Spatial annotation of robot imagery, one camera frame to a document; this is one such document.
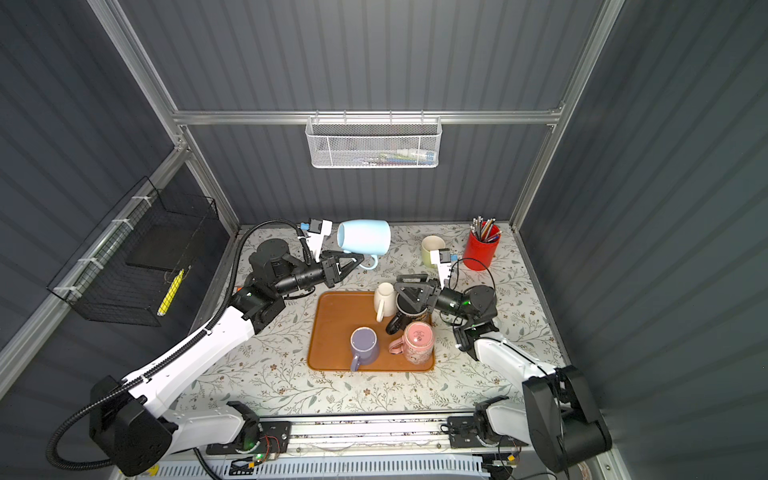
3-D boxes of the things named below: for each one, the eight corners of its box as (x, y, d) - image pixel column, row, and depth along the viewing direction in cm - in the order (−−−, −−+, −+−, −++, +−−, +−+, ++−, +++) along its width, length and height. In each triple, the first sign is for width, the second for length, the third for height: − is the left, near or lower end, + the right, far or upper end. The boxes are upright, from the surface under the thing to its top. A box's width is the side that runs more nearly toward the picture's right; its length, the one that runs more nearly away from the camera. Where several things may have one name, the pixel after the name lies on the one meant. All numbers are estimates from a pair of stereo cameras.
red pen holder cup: (465, 271, 108) (475, 242, 96) (461, 248, 115) (469, 218, 103) (491, 271, 108) (504, 242, 96) (485, 248, 115) (496, 218, 103)
